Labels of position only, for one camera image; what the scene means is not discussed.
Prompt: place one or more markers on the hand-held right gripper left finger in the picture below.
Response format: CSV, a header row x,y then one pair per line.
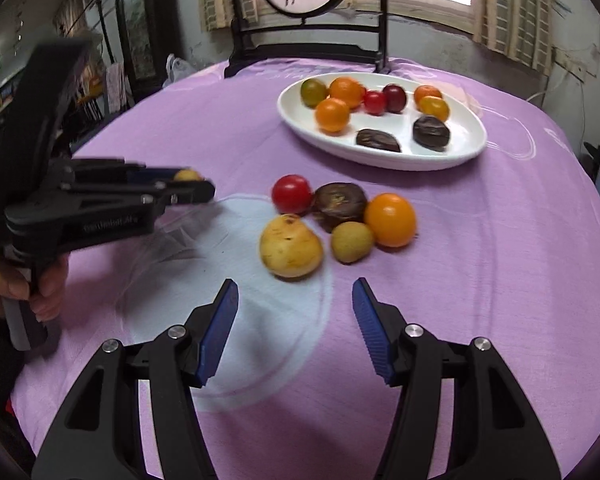
x,y
217,330

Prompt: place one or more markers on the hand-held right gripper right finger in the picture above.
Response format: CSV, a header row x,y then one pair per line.
x,y
372,330

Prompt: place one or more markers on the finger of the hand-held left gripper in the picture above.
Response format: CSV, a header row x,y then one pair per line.
x,y
190,192
150,175

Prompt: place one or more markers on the small tan longan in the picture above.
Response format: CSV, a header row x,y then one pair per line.
x,y
187,175

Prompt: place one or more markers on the green-yellow fruit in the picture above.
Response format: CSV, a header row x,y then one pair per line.
x,y
313,92

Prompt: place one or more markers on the orange-yellow tomato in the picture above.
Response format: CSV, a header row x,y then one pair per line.
x,y
332,115

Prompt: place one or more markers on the white oval plate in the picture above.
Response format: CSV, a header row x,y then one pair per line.
x,y
380,152

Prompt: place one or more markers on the large orange mandarin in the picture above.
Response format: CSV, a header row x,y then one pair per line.
x,y
346,91

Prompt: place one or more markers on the wrinkled dark brown passion fruit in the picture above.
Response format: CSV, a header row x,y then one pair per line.
x,y
378,141

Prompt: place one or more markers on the round dark brown passion fruit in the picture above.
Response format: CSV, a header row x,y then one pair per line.
x,y
431,133

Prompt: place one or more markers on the red cherry tomato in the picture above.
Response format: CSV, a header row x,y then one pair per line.
x,y
374,102
291,194

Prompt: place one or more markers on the dark red plum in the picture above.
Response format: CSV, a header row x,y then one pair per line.
x,y
395,98

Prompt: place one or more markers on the small orange tomato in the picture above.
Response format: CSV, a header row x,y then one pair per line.
x,y
435,109

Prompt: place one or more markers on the small orange mandarin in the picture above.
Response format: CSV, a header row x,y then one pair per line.
x,y
427,91

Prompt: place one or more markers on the person's left hand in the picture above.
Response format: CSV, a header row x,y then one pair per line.
x,y
50,287

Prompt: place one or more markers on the small green fruit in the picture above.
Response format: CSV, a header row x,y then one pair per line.
x,y
352,243

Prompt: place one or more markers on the pink hanging cloth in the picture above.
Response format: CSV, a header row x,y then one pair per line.
x,y
116,85

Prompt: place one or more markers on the white plastic bag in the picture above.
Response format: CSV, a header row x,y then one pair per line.
x,y
180,70

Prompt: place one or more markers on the yellow spotted fruit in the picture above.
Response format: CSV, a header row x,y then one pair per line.
x,y
290,247

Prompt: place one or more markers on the purple tablecloth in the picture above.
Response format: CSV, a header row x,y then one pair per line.
x,y
480,260

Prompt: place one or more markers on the dark wooden framed cabinet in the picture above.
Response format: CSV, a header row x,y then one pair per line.
x,y
145,35

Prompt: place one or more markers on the white wall power strip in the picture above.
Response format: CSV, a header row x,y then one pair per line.
x,y
569,62

